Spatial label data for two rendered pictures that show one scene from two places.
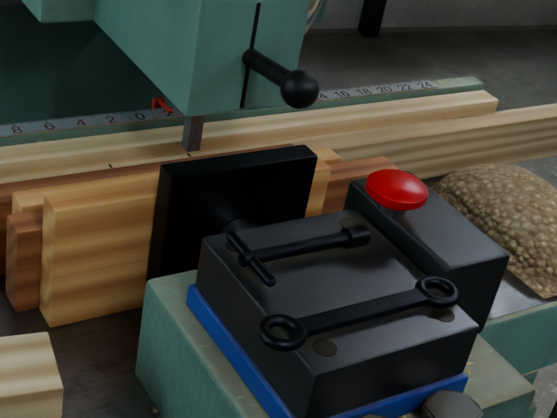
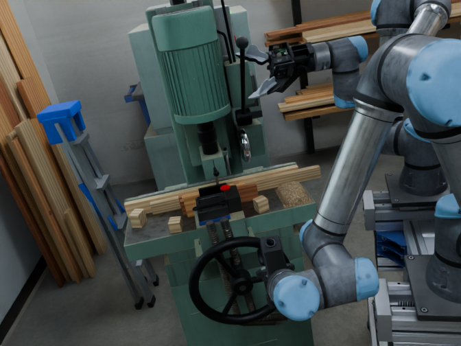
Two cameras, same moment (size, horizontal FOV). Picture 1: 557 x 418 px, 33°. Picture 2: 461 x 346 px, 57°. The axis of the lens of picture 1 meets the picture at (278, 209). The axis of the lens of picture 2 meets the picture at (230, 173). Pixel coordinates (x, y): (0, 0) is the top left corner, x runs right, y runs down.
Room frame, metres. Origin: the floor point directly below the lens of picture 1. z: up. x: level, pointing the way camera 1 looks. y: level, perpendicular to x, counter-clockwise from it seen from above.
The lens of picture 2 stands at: (-0.53, -0.69, 1.57)
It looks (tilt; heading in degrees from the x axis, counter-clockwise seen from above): 24 degrees down; 34
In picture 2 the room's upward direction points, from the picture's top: 11 degrees counter-clockwise
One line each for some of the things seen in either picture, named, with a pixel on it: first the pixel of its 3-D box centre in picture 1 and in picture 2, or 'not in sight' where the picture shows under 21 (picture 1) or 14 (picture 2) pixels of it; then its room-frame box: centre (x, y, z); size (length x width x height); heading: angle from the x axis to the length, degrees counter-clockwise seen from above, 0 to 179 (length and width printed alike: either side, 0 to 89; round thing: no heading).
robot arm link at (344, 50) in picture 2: not in sight; (344, 53); (0.68, -0.34, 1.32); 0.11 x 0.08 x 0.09; 127
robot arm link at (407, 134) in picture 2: not in sight; (421, 139); (0.87, -0.52, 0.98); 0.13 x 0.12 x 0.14; 76
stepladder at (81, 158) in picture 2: not in sight; (105, 210); (0.77, 0.99, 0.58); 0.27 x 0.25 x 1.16; 121
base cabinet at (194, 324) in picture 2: not in sight; (240, 298); (0.61, 0.14, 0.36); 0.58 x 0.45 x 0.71; 37
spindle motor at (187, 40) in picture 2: not in sight; (193, 66); (0.51, 0.06, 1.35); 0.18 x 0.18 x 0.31
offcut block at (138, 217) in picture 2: not in sight; (138, 217); (0.30, 0.25, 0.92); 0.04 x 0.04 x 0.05; 13
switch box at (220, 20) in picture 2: not in sight; (223, 29); (0.85, 0.14, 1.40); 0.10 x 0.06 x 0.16; 37
